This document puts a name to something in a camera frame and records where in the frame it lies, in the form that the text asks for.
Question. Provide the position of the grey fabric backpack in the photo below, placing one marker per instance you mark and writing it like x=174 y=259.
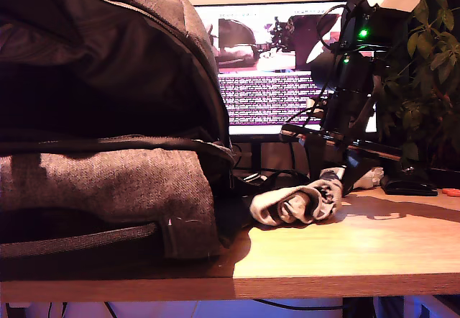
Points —
x=108 y=177

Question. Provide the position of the pair of grey socks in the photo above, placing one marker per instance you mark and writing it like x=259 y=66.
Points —
x=273 y=203

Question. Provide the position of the black table leg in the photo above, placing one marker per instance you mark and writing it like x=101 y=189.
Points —
x=359 y=309

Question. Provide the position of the monitor showing camera feeds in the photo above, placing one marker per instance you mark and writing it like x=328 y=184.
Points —
x=251 y=98

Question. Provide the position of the small orange object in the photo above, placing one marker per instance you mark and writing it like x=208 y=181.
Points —
x=451 y=192

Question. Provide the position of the green leafy potted plant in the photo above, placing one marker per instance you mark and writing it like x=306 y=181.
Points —
x=447 y=19

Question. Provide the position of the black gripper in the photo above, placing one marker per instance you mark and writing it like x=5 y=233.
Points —
x=346 y=113

